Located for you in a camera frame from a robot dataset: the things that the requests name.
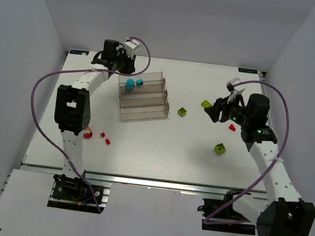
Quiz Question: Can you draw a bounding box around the green 2x4 lego brick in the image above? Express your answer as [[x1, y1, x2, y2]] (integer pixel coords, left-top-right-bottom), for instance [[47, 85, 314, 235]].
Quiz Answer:
[[201, 100, 213, 108]]

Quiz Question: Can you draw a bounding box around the teal round lego piece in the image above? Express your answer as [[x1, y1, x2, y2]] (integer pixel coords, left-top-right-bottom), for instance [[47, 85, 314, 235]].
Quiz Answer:
[[124, 79, 135, 93]]

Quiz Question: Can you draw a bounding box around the green 2x2 lego brick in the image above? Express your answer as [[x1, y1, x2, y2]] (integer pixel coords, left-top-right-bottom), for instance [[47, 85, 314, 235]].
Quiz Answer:
[[177, 107, 187, 117]]

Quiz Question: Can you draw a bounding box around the small teal lego brick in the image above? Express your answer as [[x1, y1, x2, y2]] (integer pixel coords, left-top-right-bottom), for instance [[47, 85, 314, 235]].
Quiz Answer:
[[136, 78, 144, 86]]

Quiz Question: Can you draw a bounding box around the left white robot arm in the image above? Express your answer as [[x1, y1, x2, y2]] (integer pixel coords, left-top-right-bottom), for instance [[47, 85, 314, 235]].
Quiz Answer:
[[54, 39, 140, 179]]

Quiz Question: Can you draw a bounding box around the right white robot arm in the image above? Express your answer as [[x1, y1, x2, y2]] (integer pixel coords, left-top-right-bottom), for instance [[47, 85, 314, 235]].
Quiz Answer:
[[204, 93, 315, 236]]

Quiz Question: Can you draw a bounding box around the red lego cone piece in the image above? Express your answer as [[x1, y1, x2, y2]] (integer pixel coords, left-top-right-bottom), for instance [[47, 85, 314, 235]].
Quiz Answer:
[[229, 124, 236, 131]]

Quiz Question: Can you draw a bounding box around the green lego brick near right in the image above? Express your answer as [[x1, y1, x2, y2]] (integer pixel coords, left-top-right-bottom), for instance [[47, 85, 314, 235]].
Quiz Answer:
[[213, 143, 227, 155]]

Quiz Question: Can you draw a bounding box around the right blue table label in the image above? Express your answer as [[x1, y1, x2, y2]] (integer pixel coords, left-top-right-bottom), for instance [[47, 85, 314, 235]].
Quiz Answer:
[[238, 67, 258, 74]]

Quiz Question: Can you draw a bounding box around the blue table label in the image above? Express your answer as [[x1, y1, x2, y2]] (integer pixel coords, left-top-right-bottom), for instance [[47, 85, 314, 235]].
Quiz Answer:
[[238, 67, 258, 74], [69, 49, 89, 56]]

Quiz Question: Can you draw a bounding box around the left blue table label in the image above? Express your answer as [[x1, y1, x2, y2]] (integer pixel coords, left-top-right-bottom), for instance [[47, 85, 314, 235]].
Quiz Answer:
[[69, 49, 89, 56]]

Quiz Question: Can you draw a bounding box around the clear tiered acrylic container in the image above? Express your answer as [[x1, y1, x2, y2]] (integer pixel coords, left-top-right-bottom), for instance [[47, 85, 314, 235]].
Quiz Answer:
[[118, 72, 169, 121]]

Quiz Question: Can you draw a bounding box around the red round lego piece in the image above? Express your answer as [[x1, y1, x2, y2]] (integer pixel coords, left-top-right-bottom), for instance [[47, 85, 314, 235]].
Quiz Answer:
[[83, 127, 93, 139]]

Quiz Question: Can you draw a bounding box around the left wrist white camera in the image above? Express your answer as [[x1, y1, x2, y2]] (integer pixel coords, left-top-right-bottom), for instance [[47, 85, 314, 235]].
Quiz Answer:
[[124, 37, 140, 59]]

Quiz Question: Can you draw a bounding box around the wrist white camera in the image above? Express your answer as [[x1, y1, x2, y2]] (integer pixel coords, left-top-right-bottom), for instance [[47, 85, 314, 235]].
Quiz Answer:
[[124, 37, 140, 59], [227, 77, 245, 103]]

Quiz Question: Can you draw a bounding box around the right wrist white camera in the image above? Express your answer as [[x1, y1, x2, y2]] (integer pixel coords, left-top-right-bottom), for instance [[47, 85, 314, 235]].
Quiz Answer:
[[227, 77, 245, 103]]

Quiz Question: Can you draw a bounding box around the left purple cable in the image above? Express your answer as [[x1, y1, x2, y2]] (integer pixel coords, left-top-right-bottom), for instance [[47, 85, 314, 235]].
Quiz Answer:
[[17, 25, 154, 218]]

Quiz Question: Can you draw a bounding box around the purple cable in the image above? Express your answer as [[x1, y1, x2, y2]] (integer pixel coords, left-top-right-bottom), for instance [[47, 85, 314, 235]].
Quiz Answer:
[[17, 25, 154, 218], [202, 76, 296, 234]]

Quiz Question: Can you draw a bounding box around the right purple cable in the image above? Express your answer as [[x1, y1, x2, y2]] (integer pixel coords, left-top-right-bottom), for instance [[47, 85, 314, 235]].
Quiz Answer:
[[202, 76, 296, 234]]

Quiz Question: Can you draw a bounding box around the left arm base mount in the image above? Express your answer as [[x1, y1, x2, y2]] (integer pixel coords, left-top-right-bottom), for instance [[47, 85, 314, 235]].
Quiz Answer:
[[47, 174, 107, 214]]

